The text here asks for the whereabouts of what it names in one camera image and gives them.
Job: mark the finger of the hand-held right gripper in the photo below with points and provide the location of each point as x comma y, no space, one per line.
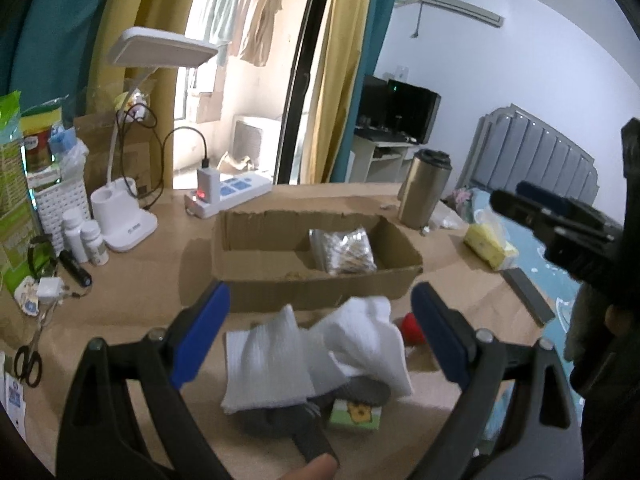
515,205
555,197

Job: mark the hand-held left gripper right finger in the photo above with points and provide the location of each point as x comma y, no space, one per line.
441,332

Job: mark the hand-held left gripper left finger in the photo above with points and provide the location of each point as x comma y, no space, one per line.
200,332

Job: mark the red and black round object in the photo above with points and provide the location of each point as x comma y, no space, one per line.
411,327

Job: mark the white towel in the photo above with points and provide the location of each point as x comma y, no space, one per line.
265,360
365,330

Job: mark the dark grey cloth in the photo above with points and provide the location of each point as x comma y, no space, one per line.
365,391

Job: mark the cartoon printed tissue pack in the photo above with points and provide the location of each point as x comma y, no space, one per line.
356,416

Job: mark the cardboard box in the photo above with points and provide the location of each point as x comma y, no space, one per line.
320,292

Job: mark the person's right hand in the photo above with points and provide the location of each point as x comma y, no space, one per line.
619,320

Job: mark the person's left hand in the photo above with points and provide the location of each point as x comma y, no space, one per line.
310,467

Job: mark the grey padded headboard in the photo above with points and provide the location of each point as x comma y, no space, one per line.
530,155

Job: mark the yellow tissue pack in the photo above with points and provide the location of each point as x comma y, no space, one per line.
487,247

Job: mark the clear plastic wrapper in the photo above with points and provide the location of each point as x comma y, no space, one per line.
445,220

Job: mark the stainless steel tumbler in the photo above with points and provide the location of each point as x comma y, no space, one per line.
422,190

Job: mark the clear bag of swabs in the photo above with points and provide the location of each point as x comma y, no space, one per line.
342,250

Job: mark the white desk lamp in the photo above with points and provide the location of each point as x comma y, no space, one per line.
125,220

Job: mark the white pill bottle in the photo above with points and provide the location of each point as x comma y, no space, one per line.
95,245
72,235

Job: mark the black flashlight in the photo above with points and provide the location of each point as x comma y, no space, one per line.
75,270

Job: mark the white computer desk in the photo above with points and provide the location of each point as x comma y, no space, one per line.
380,160

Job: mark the black monitor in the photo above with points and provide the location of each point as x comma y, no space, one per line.
410,107

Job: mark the white charger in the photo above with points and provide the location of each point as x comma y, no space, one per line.
207,187

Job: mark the white power strip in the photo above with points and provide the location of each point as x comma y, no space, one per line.
240,190

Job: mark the white plug adapter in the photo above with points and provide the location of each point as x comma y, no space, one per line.
50,290

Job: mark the brown paper bag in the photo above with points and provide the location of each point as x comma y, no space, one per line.
135,160

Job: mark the white perforated basket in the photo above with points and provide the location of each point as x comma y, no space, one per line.
55,210

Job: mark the white sachet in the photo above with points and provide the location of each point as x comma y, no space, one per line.
14,397

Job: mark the white balcony appliance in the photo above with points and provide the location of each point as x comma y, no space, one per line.
250,140

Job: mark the white air conditioner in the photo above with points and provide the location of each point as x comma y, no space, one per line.
460,5

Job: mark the yellow curtain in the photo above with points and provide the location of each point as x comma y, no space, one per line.
150,5
340,85

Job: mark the teal curtain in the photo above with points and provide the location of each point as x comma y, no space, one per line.
55,30
370,50

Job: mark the green snack packet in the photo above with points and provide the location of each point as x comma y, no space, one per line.
10,200

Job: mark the small yellow toy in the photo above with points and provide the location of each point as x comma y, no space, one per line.
135,105

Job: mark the red can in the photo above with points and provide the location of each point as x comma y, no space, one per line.
37,150

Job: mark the yellow green sponge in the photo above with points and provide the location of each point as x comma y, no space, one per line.
40,117

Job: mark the hanging beige shirt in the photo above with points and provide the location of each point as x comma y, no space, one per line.
257,20

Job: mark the hanging light green shirt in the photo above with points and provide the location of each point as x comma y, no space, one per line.
220,5

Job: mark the black door frame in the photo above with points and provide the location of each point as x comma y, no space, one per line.
300,85

